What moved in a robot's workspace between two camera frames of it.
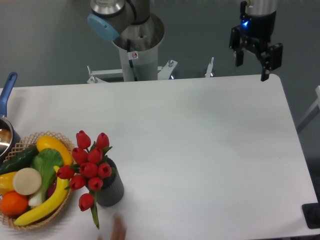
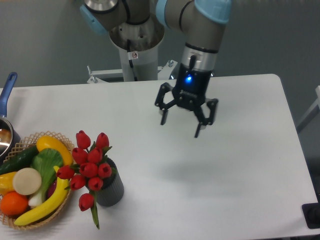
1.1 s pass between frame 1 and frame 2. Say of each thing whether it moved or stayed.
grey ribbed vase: stayed
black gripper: moved
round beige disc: stayed
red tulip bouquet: stayed
